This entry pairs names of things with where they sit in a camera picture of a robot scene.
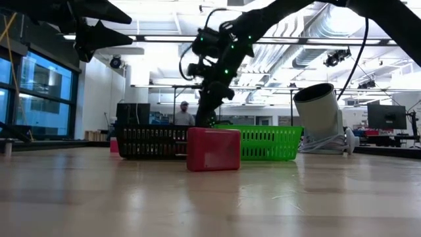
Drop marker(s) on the red charger with port slots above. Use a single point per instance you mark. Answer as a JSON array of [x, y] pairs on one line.
[[213, 149]]

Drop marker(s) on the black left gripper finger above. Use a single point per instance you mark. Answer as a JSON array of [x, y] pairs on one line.
[[98, 36], [98, 11]]

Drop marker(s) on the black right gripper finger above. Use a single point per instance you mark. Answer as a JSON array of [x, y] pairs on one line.
[[207, 108]]

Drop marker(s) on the white cylinder with dark opening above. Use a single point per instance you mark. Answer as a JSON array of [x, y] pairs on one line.
[[319, 115]]

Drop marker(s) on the background desk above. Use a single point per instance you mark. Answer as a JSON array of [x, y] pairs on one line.
[[388, 140]]

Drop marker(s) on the silver ventilation duct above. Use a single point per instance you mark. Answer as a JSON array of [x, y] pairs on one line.
[[329, 19]]

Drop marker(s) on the black background rig frame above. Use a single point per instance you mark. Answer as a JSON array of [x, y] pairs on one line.
[[263, 87]]

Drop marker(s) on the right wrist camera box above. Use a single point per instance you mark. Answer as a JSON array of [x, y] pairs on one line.
[[207, 42]]

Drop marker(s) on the white frame peg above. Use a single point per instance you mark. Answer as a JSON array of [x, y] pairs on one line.
[[8, 149]]

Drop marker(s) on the wooden crates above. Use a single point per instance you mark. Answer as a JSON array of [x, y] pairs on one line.
[[95, 135]]

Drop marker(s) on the person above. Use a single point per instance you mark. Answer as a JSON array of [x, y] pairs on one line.
[[184, 118]]

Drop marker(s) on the long ceiling light bar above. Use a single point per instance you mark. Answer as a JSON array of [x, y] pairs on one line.
[[164, 38]]

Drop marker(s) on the black monitor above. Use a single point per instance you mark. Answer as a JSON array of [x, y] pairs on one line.
[[131, 113], [386, 116]]

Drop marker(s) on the large window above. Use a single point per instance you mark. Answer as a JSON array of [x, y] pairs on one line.
[[46, 79]]

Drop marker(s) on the black ceiling camera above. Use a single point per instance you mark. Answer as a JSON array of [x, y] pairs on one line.
[[115, 62]]

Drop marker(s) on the white round piece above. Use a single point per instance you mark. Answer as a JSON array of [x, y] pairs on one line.
[[352, 141]]

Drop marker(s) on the pink white plug charger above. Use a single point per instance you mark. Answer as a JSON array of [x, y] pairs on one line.
[[113, 146]]

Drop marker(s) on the green plastic basket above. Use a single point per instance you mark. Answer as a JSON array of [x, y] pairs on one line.
[[263, 141]]

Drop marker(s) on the black monitor back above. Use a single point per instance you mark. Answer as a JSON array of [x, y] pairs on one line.
[[131, 113]]

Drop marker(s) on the black plastic basket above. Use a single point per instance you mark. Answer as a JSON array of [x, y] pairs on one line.
[[148, 156]]

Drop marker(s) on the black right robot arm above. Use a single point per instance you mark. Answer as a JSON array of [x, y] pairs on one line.
[[269, 16]]

